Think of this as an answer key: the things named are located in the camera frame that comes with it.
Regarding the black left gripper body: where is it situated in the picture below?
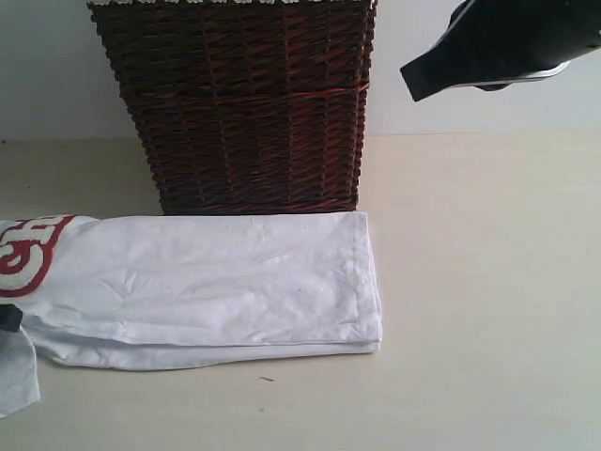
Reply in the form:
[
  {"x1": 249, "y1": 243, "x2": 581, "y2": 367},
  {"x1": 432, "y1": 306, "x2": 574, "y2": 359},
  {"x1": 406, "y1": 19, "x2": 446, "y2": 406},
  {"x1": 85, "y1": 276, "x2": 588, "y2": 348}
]
[{"x1": 0, "y1": 305, "x2": 23, "y2": 333}]

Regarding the dark red wicker basket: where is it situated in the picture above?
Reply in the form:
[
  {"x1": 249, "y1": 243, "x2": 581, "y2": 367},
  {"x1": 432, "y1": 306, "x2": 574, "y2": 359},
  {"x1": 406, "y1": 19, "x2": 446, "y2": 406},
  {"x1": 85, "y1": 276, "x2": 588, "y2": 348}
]
[{"x1": 87, "y1": 1, "x2": 377, "y2": 215}]

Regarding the white t-shirt red print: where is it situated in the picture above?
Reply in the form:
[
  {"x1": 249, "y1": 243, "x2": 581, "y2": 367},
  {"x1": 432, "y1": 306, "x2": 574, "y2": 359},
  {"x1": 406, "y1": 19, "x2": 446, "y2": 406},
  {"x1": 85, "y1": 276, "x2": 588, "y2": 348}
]
[{"x1": 1, "y1": 211, "x2": 382, "y2": 416}]

